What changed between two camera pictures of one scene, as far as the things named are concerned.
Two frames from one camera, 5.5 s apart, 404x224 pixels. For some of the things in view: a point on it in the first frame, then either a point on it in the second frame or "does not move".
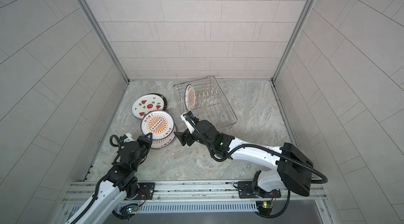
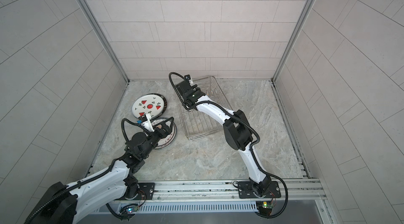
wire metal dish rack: x=210 y=103 does not move
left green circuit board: x=132 y=209 does not move
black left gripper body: x=143 y=148 -> x=154 y=139
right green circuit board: x=266 y=204 does not move
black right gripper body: x=211 y=143 -> x=187 y=99
